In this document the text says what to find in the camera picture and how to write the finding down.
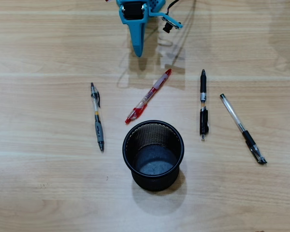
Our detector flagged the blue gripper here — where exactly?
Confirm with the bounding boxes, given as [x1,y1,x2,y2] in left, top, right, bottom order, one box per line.
[119,1,149,58]

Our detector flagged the red retractable pen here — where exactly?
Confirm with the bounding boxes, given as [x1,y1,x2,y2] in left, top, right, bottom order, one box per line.
[125,68,173,125]

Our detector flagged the black retractable pen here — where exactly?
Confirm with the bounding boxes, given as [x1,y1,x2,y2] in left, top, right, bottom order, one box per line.
[199,69,210,142]

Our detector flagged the clear pen with grey grip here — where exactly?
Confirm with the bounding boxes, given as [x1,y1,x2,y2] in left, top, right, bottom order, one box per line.
[90,82,105,153]

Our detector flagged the clear capped black gel pen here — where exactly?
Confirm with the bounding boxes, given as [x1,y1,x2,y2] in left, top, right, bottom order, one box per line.
[219,93,268,165]

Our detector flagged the black mesh pen holder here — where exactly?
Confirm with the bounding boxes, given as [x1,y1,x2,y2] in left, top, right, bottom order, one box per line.
[122,120,185,192]

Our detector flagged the wrist camera on blue mount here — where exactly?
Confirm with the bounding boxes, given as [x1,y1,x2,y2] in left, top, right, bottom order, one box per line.
[148,11,184,34]

